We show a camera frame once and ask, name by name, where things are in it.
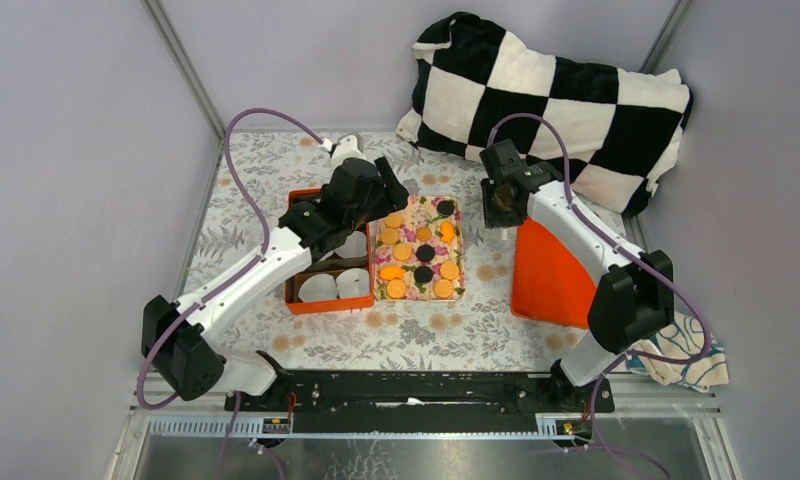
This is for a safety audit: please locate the floral cookie tray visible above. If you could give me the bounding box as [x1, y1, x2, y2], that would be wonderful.
[373, 195, 465, 301]

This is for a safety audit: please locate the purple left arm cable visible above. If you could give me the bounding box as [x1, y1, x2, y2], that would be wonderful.
[136, 108, 328, 480]

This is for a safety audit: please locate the floral table mat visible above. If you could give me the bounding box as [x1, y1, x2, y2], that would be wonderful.
[185, 131, 583, 371]

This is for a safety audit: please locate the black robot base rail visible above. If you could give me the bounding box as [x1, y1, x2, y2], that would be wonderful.
[224, 370, 615, 435]

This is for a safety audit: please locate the white paper cupcake liner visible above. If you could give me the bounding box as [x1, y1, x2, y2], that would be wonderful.
[297, 273, 338, 303]
[335, 231, 369, 259]
[336, 268, 372, 299]

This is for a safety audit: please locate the black white checkered pillow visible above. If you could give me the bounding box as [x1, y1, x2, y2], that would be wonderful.
[397, 12, 693, 215]

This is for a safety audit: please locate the black sandwich cookie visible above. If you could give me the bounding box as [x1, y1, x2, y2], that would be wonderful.
[436, 199, 456, 217]
[415, 244, 436, 264]
[413, 265, 434, 285]

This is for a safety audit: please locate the orange compartment cookie box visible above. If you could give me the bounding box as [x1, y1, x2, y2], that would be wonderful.
[284, 223, 375, 315]

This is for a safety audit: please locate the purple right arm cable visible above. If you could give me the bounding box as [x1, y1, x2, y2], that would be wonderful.
[486, 113, 714, 480]

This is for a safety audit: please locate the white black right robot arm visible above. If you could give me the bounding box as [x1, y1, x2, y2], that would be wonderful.
[480, 140, 674, 412]

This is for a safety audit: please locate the blue cream patterned cloth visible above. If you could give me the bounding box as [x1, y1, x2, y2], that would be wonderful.
[625, 312, 730, 393]

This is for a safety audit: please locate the round swirl butter cookie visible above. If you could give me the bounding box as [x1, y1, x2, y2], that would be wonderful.
[415, 226, 432, 242]

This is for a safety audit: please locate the round tan biscuit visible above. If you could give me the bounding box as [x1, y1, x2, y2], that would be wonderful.
[433, 279, 455, 299]
[439, 261, 461, 281]
[392, 243, 413, 262]
[385, 278, 408, 300]
[379, 227, 400, 245]
[384, 212, 404, 229]

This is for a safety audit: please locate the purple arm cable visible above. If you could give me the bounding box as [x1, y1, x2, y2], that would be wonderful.
[136, 108, 328, 480]
[486, 113, 714, 480]

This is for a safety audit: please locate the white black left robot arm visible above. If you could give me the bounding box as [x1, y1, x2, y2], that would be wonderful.
[136, 157, 409, 411]

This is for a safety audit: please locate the orange box lid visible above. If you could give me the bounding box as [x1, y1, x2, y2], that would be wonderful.
[511, 219, 596, 329]

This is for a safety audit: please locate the orange fish shaped cookie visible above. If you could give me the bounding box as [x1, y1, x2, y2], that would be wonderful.
[379, 266, 406, 282]
[438, 221, 456, 245]

